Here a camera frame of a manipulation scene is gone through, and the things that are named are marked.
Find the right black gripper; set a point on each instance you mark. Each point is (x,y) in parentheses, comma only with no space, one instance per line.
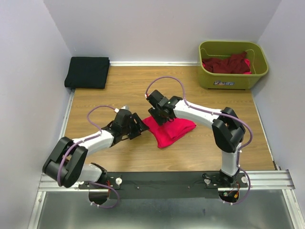
(153,112)

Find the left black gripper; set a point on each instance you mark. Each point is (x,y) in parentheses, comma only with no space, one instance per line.
(140,126)

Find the pink t shirt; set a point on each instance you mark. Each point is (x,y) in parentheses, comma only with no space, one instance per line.
(170,132)

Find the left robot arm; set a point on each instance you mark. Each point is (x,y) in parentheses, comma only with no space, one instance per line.
(66,163)

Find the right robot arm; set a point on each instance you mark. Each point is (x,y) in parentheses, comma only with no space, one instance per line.
(227,131)

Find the folded black t shirt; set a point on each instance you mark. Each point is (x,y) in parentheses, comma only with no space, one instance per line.
(87,73)

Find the dark red t shirt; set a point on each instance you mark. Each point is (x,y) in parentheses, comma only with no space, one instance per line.
(235,64)

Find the olive green plastic bin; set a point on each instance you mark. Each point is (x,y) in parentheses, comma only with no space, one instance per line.
(223,50)

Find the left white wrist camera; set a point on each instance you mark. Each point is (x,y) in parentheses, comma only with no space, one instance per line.
(125,107)

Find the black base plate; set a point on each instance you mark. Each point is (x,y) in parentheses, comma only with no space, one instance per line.
(186,184)

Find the aluminium frame rail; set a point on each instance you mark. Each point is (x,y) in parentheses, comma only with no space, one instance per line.
(267,186)

